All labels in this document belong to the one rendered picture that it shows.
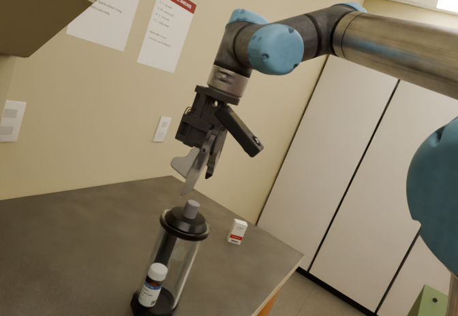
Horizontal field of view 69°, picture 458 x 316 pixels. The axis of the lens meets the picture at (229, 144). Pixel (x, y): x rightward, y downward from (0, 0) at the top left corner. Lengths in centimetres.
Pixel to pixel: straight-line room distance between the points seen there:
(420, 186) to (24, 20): 40
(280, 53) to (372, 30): 13
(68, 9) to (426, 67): 40
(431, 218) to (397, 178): 276
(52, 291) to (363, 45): 74
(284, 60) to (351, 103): 257
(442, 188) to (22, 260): 82
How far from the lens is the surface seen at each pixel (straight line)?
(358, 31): 54
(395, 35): 50
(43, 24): 43
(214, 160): 71
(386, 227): 312
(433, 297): 87
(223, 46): 64
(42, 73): 105
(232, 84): 62
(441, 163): 27
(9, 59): 50
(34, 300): 82
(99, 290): 86
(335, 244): 322
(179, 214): 71
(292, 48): 53
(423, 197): 29
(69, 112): 114
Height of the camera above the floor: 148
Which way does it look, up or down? 11 degrees down
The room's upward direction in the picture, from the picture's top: 21 degrees clockwise
